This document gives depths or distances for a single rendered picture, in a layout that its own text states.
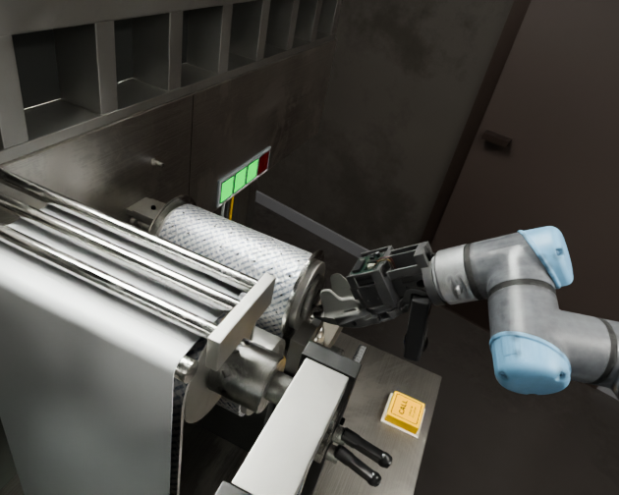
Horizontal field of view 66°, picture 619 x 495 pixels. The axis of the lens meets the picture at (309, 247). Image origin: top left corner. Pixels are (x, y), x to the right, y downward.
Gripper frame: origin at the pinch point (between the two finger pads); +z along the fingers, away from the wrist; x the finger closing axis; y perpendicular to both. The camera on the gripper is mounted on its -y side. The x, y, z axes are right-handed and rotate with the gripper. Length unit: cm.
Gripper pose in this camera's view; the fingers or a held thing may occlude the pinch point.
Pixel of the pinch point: (324, 313)
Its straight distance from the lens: 76.7
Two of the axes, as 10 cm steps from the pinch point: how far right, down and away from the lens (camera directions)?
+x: -3.8, 4.8, -7.9
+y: -4.4, -8.5, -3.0
